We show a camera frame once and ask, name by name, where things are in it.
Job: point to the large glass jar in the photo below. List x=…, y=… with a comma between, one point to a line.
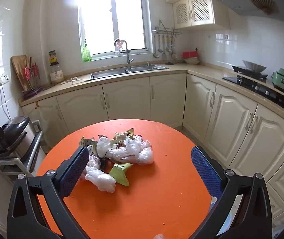
x=56, y=75

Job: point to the stainless steel sink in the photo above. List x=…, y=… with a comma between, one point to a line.
x=125, y=70

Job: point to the cream lower cabinets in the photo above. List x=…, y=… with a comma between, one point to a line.
x=242, y=133

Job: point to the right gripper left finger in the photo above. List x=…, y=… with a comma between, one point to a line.
x=26, y=218

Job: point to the hanging utensil rack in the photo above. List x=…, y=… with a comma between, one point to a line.
x=164, y=40

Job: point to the knife rack with red handles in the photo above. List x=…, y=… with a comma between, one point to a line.
x=32, y=76

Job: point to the wooden cutting board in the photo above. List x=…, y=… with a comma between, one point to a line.
x=19, y=64

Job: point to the black gas stove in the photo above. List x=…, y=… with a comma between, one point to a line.
x=259, y=88

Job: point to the white bowl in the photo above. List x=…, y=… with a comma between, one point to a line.
x=192, y=61

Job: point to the metal side rack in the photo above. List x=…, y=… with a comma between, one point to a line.
x=11, y=168

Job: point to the steel wok on stove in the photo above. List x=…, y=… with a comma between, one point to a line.
x=254, y=67

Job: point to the green dish soap bottle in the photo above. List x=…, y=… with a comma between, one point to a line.
x=86, y=56

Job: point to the upper lattice cabinet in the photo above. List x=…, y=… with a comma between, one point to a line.
x=201, y=15

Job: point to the white plastic bag bundle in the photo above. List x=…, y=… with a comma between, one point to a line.
x=133, y=151

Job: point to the green snack wrapper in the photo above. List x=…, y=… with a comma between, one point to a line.
x=118, y=172

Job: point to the wall power outlet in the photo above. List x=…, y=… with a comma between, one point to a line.
x=4, y=79

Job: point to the gold snack wrapper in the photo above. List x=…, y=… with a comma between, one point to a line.
x=120, y=137

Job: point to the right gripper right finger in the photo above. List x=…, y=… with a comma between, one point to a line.
x=242, y=208

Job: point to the silver printed wrapper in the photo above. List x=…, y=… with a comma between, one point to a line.
x=89, y=142

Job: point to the black rice cooker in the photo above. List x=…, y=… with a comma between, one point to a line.
x=18, y=136

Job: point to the small white plastic bag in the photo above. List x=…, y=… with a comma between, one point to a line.
x=93, y=173

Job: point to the yellow label bottle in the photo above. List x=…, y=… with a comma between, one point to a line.
x=52, y=57

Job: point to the red lidded container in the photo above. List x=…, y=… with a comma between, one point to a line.
x=190, y=54

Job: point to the orange round table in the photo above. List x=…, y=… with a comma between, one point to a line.
x=166, y=197

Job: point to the chrome kitchen faucet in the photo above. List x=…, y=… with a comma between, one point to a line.
x=122, y=47

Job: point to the kitchen window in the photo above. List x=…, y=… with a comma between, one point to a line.
x=101, y=22

